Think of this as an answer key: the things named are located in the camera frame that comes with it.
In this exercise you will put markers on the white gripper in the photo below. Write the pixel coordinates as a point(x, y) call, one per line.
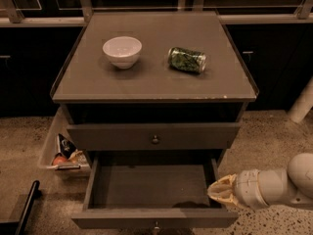
point(246, 189)

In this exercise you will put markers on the grey drawer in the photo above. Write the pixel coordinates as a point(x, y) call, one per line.
point(156, 189)
point(153, 136)

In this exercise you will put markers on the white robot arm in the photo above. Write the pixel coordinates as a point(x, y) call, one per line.
point(272, 160)

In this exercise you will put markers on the grey top drawer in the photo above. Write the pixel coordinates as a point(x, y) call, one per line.
point(153, 136)

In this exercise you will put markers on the grey drawer cabinet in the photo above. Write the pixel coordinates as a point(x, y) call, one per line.
point(92, 90)

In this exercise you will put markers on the green soda can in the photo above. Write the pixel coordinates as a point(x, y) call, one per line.
point(187, 60)

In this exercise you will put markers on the dark snack bag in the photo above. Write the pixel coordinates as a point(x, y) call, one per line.
point(65, 147)

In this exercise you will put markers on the red apple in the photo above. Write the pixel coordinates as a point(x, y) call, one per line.
point(59, 160)

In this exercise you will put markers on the clear plastic bin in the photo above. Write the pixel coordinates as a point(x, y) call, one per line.
point(50, 149)

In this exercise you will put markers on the white ceramic bowl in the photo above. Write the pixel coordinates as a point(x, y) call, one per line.
point(123, 51)

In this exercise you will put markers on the black bar object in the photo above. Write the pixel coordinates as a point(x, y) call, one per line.
point(17, 227)

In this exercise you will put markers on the metal railing frame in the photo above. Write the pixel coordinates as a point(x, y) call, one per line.
point(228, 11)

